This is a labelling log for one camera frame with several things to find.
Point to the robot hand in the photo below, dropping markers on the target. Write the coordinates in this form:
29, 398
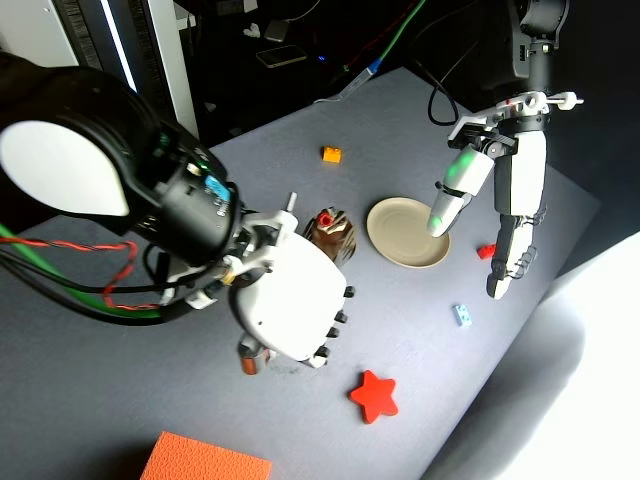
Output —
520, 170
290, 300

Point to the chocolate toy cake with strawberry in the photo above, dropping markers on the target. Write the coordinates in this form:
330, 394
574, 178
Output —
325, 242

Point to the red toy brick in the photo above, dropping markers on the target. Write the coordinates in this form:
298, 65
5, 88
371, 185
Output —
486, 251

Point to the beige round plate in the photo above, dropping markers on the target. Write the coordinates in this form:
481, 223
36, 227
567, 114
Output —
395, 235

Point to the red star block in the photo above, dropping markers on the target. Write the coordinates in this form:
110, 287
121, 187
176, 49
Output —
375, 397

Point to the orange toy brick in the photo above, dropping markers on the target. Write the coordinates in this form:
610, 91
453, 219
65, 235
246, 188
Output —
332, 155

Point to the light blue toy brick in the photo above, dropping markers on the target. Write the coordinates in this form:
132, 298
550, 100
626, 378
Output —
462, 315

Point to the grey table cloth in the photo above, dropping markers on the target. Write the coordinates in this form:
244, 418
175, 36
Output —
150, 380

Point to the orange foam block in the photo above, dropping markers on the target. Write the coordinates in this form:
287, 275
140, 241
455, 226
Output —
205, 460

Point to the smartphone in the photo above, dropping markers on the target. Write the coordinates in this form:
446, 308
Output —
281, 56

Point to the small grey box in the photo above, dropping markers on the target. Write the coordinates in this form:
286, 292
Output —
276, 31

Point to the white crumpled paper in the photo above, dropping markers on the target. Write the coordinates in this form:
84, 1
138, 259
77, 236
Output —
251, 31

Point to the white cabinet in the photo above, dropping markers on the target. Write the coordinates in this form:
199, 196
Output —
170, 50

